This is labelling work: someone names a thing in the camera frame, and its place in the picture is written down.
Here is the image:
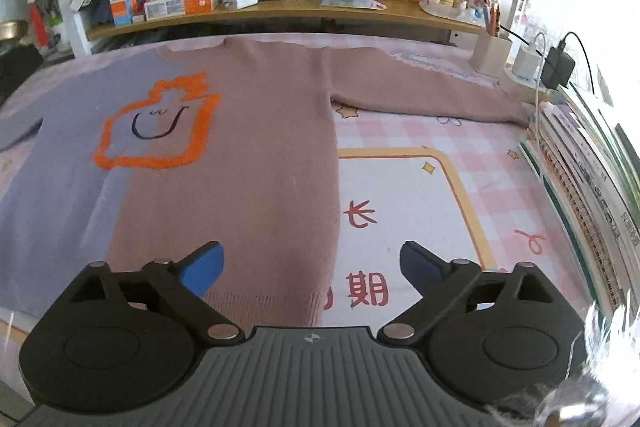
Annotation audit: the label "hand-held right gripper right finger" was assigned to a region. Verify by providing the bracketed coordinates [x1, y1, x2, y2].
[377, 241, 556, 343]

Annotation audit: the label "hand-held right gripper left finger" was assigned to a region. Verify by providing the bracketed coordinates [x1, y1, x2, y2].
[70, 241, 246, 343]

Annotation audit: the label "purple pink sweater orange print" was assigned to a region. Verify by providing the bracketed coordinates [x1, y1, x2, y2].
[0, 34, 531, 328]

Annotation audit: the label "pink checked tablecloth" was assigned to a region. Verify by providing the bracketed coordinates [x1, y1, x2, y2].
[0, 32, 596, 348]

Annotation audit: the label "stack of workbooks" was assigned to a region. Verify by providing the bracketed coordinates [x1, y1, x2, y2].
[517, 82, 640, 323]

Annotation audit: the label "crinkled clear plastic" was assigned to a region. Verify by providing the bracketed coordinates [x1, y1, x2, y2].
[490, 292, 640, 427]

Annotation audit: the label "white power strip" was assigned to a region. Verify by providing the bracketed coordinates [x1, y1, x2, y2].
[500, 67, 566, 104]

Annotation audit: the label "beige pen holder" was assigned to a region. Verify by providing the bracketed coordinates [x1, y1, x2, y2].
[472, 31, 513, 74]

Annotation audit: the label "white charger plug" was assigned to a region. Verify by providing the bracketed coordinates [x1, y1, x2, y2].
[512, 44, 543, 80]

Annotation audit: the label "black charger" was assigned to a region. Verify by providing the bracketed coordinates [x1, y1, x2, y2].
[542, 47, 576, 90]

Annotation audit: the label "coloured pencils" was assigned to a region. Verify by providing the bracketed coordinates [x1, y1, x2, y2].
[482, 2, 501, 36]

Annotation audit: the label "flat white orange box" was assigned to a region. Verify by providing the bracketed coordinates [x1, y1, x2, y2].
[144, 0, 219, 22]

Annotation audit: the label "green white jar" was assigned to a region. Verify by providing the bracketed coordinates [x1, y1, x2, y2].
[49, 19, 66, 52]

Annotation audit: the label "red bottle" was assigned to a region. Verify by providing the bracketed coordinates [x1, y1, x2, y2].
[27, 0, 48, 48]

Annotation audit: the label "golden bowl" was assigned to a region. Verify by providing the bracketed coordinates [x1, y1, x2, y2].
[0, 21, 29, 42]

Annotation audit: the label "white cable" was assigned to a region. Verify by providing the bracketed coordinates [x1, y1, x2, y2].
[529, 32, 549, 148]

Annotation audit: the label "black charger cable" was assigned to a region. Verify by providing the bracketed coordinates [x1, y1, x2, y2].
[560, 32, 597, 95]

